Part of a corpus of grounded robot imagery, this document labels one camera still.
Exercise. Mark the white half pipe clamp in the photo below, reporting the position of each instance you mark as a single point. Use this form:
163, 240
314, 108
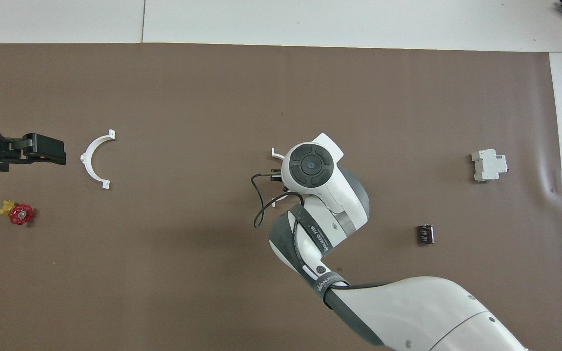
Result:
277, 155
90, 152

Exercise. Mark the white circuit breaker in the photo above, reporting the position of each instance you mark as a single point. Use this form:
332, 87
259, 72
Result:
487, 165

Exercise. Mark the black cylindrical capacitor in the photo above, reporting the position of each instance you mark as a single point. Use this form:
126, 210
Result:
426, 234

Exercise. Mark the brown table mat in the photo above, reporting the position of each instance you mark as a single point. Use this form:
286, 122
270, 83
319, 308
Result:
164, 273

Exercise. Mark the red handwheel brass valve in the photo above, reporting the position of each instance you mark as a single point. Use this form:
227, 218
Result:
20, 214

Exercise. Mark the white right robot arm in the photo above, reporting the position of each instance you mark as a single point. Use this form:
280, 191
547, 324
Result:
408, 312

